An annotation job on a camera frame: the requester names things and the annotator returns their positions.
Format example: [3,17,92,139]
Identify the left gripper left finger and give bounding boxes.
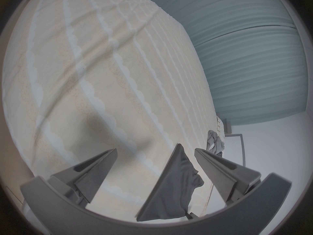
[49,148,118,209]

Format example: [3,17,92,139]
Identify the bed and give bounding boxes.
[1,0,245,220]

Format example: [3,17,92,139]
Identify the blue-green curtain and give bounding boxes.
[125,0,297,49]
[194,25,308,127]

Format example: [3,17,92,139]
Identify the black trousers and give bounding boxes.
[136,143,204,222]

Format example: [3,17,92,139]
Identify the white printed pillow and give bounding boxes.
[216,117,226,141]

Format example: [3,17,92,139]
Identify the pile of clothes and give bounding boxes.
[207,130,225,156]

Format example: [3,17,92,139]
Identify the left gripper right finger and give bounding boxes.
[194,148,261,203]

